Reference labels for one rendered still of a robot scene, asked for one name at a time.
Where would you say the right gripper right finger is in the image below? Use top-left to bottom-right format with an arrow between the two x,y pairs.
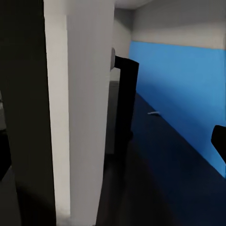
211,125 -> 226,163

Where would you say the monitor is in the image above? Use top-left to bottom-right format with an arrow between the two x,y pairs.
0,0 -> 139,226

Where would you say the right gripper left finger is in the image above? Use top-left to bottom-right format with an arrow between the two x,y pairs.
0,129 -> 12,182

